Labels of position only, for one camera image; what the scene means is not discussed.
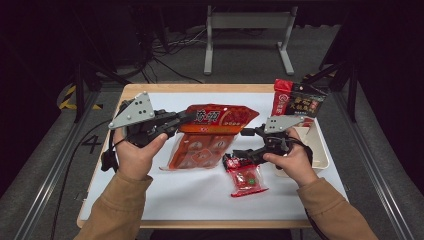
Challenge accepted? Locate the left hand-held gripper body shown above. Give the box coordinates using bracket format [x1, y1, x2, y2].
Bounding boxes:
[108, 91, 178, 149]

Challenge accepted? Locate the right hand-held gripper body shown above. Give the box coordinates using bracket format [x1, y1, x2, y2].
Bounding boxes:
[256, 115, 306, 162]

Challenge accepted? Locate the small red snack packet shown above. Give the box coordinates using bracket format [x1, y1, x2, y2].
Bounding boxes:
[222, 153, 270, 198]

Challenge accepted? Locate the large orange food packet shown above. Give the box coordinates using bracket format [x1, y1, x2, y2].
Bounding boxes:
[159, 103, 260, 172]

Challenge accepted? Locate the black and red food packet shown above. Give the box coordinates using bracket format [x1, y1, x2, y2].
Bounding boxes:
[270, 78, 329, 129]

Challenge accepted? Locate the white plastic box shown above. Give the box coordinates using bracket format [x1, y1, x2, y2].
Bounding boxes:
[274, 116, 330, 178]

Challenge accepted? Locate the person's right hand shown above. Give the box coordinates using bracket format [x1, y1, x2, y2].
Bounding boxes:
[263, 128, 320, 188]

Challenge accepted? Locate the person's left hand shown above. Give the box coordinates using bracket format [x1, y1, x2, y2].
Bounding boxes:
[113, 128, 169, 182]

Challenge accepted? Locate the black tripod stand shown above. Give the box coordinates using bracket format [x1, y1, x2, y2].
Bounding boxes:
[299, 33, 362, 123]
[71, 6, 132, 124]

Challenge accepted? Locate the yellow black hazard tape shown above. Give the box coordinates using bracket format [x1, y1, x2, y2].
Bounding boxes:
[58, 84, 103, 111]

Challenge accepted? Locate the white table mat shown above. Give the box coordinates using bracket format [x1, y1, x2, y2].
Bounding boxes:
[79, 92, 349, 222]

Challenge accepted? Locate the grey metal stand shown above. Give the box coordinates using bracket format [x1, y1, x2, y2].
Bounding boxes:
[203, 4, 299, 76]

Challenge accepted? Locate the black left gripper strap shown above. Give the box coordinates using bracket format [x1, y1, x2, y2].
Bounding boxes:
[100, 128, 127, 173]

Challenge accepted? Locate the bundle of floor cables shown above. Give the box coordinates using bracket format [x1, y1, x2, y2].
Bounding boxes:
[133, 28, 208, 84]

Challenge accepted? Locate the thin black floor cable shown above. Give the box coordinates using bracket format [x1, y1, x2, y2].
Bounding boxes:
[49, 118, 113, 240]

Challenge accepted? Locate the aluminium floor rail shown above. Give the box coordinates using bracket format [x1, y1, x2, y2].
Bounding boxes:
[333, 89, 418, 240]
[13, 89, 102, 240]

